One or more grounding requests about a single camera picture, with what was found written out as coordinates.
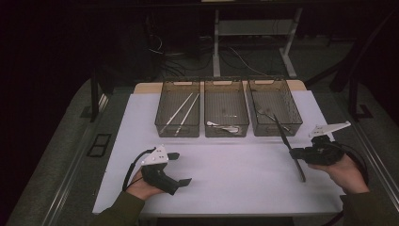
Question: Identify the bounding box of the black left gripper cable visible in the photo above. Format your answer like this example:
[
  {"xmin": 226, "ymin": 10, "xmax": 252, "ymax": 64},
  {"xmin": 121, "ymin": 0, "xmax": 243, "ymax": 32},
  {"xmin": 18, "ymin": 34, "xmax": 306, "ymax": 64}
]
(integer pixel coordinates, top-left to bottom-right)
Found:
[{"xmin": 121, "ymin": 146, "xmax": 157, "ymax": 193}]

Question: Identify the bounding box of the white metal desk frame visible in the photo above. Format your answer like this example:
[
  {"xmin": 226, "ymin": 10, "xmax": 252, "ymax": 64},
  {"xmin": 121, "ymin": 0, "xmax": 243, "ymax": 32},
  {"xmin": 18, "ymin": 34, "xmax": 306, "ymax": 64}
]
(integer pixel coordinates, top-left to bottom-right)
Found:
[{"xmin": 212, "ymin": 8, "xmax": 304, "ymax": 79}]

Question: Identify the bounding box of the black metal stand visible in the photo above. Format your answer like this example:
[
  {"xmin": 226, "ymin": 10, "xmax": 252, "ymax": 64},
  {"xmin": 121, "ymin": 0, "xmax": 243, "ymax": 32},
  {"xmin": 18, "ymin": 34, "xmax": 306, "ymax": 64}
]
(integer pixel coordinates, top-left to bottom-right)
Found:
[{"xmin": 328, "ymin": 8, "xmax": 399, "ymax": 122}]

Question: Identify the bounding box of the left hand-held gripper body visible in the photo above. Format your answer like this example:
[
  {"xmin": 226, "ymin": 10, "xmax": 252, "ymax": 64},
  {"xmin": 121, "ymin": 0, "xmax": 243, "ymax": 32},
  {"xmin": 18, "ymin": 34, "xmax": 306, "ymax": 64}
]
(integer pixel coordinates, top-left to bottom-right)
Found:
[{"xmin": 139, "ymin": 143, "xmax": 181, "ymax": 197}]

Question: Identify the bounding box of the white floor cable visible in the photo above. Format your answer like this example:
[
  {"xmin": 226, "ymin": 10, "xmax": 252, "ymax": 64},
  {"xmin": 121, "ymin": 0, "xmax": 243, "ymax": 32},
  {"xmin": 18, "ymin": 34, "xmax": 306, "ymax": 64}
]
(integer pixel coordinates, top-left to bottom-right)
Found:
[{"xmin": 228, "ymin": 46, "xmax": 268, "ymax": 77}]

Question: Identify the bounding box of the person's left hand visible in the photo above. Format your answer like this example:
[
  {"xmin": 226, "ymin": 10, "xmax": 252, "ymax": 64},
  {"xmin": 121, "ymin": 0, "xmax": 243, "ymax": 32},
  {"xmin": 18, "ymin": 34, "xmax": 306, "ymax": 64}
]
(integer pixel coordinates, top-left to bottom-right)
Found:
[{"xmin": 124, "ymin": 169, "xmax": 165, "ymax": 202}]

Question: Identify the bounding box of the grey translucent plastic basket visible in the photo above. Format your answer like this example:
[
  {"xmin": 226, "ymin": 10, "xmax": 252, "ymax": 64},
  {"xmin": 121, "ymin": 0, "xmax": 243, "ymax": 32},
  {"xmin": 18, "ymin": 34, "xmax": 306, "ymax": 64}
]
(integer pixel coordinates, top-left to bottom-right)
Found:
[
  {"xmin": 247, "ymin": 76, "xmax": 304, "ymax": 137},
  {"xmin": 154, "ymin": 77, "xmax": 201, "ymax": 138},
  {"xmin": 203, "ymin": 77, "xmax": 251, "ymax": 138}
]

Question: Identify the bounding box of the dark metal fork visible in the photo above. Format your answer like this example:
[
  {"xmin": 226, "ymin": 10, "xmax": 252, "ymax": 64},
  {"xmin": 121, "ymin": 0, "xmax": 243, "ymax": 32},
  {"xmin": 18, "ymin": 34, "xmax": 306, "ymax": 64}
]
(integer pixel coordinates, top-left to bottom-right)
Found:
[{"xmin": 272, "ymin": 113, "xmax": 307, "ymax": 184}]

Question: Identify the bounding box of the bundle of black floor cables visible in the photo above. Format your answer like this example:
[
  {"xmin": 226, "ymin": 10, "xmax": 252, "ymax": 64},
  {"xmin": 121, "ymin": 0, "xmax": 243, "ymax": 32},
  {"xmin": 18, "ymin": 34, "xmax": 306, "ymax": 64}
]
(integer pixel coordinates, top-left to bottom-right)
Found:
[{"xmin": 145, "ymin": 15, "xmax": 215, "ymax": 79}]

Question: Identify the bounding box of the white ceramic spoon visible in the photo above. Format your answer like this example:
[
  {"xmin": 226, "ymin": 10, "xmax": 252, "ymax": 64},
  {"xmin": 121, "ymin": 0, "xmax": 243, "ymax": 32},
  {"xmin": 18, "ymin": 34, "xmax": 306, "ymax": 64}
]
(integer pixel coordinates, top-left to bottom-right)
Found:
[{"xmin": 205, "ymin": 121, "xmax": 241, "ymax": 135}]

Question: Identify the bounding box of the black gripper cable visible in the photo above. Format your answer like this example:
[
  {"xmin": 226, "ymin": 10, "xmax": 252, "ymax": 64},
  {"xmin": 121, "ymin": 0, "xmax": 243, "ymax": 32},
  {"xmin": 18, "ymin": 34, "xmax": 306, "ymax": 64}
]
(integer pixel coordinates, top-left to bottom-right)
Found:
[
  {"xmin": 121, "ymin": 146, "xmax": 157, "ymax": 193},
  {"xmin": 322, "ymin": 142, "xmax": 370, "ymax": 226}
]

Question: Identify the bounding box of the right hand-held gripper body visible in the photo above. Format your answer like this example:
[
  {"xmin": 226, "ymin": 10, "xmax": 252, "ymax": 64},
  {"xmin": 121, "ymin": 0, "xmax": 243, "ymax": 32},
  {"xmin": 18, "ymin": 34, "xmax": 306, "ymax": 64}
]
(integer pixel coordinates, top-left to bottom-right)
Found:
[{"xmin": 302, "ymin": 121, "xmax": 353, "ymax": 167}]

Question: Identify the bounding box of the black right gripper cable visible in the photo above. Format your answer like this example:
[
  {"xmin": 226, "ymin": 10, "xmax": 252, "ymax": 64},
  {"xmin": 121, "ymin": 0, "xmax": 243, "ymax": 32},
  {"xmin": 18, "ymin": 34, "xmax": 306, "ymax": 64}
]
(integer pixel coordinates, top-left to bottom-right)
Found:
[{"xmin": 322, "ymin": 142, "xmax": 370, "ymax": 226}]

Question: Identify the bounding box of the wooden table board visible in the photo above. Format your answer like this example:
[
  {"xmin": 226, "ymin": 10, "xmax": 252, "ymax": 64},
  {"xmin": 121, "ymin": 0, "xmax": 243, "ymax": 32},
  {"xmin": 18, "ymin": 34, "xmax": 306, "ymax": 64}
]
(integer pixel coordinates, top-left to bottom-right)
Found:
[{"xmin": 133, "ymin": 79, "xmax": 308, "ymax": 95}]

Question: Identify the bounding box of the person's right hand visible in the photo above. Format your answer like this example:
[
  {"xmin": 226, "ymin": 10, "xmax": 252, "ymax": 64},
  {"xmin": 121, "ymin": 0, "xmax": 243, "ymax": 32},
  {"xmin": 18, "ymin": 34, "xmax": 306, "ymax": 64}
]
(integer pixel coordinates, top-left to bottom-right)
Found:
[{"xmin": 307, "ymin": 153, "xmax": 371, "ymax": 195}]

